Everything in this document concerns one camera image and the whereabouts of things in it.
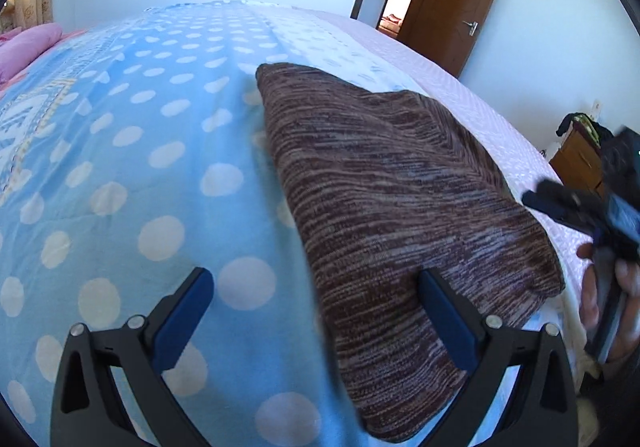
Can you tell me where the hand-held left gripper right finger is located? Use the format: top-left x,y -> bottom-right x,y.
417,269 -> 581,447

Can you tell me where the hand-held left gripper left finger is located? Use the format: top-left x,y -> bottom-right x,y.
50,267 -> 216,447

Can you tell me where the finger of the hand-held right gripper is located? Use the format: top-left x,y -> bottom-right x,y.
521,178 -> 607,238

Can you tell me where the brown knit sweater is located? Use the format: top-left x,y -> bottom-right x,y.
255,62 -> 567,444

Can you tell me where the dark clothes pile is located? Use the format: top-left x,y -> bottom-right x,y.
555,112 -> 617,148

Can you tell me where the person's right hand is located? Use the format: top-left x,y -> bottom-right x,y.
575,243 -> 640,363

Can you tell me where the wooden nightstand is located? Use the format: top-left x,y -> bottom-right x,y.
548,123 -> 610,200

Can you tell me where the polka-dot bed sheet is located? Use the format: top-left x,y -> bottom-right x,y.
0,0 -> 568,447

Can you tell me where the brown wooden door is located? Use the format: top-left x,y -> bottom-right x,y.
397,0 -> 511,78

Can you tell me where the pink pillow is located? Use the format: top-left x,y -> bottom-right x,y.
0,23 -> 64,84

